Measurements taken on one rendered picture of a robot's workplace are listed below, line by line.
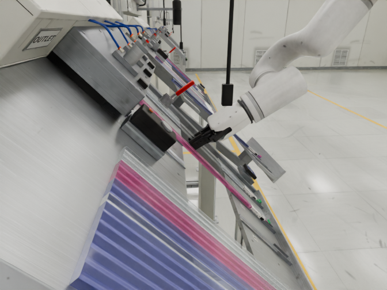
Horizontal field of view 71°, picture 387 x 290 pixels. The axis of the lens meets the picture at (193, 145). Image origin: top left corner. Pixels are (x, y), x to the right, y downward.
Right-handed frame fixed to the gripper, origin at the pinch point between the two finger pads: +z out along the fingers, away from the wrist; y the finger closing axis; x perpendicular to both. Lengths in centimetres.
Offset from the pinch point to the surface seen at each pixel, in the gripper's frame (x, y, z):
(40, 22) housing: -35, 39, 0
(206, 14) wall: 2, -749, -107
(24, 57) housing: -34.4, 35.5, 5.8
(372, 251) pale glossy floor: 140, -47, -43
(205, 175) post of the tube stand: 27.2, -29.0, 9.9
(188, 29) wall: 7, -749, -47
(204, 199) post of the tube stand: 37.1, -29.0, 16.2
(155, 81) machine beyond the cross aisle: 35, -440, 67
